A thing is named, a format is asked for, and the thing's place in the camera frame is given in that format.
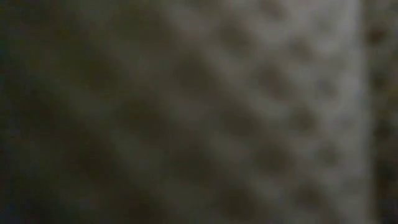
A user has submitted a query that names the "beige mesh fabric bin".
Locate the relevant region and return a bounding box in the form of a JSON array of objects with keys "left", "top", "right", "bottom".
[{"left": 0, "top": 0, "right": 398, "bottom": 224}]

